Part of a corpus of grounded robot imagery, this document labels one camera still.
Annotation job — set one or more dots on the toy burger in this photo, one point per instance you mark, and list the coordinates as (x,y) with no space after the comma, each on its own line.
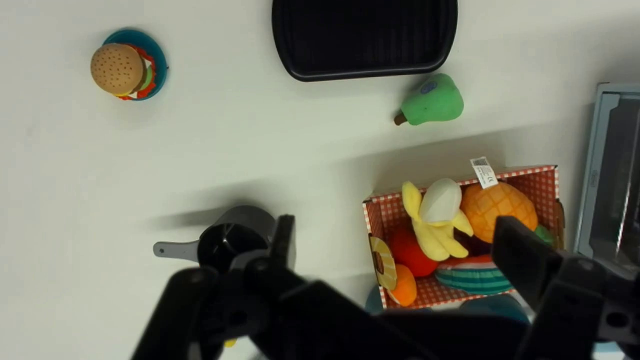
(116,66)

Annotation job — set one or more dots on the small orange fruit plush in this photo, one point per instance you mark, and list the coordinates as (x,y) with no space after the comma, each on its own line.
(405,288)

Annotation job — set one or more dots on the yellow banana plush toy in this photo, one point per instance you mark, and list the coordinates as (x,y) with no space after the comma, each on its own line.
(432,233)

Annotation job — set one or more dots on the green pear plush toy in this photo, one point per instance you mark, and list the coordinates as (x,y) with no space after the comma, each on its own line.
(436,100)

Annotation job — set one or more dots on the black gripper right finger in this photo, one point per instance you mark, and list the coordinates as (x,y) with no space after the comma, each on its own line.
(572,300)

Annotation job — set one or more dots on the blue toy toaster oven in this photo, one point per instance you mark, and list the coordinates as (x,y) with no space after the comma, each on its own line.
(607,166)

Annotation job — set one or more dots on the green watermelon slice plush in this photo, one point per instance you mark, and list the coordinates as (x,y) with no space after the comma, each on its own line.
(466,277)

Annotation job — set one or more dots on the black ribbed tray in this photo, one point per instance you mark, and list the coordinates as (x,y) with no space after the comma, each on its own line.
(363,32)

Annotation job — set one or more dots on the teal bowl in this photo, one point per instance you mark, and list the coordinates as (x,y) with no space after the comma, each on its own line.
(373,303)

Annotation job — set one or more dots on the teal toy plate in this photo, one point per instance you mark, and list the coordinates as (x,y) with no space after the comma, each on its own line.
(143,37)

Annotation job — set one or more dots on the red tomato plush toy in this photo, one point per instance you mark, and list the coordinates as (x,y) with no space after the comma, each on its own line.
(411,256)

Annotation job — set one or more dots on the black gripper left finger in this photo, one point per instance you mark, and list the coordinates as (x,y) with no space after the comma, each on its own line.
(201,307)

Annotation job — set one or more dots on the orange pineapple plush toy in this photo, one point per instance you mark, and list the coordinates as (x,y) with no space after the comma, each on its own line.
(501,207)

